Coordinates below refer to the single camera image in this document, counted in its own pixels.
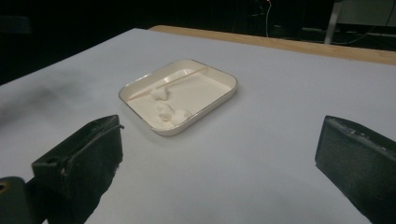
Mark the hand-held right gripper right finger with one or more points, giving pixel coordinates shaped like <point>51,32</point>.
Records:
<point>358,161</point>

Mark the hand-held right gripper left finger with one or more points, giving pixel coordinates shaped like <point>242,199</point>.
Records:
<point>84,168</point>

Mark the white marshmallow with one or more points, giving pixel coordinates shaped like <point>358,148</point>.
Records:
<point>181,117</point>
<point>164,112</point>
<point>159,93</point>

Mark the small white object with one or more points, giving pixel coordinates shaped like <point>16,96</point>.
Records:
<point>174,81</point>

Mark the cream rectangular tray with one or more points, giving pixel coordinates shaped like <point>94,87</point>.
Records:
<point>199,93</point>

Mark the pale blue table sheet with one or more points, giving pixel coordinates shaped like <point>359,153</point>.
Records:
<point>249,155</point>

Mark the wooden table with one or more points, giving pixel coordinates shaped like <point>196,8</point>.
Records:
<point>295,45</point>

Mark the white metal stand frame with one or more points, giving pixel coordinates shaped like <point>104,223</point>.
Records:
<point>358,12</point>

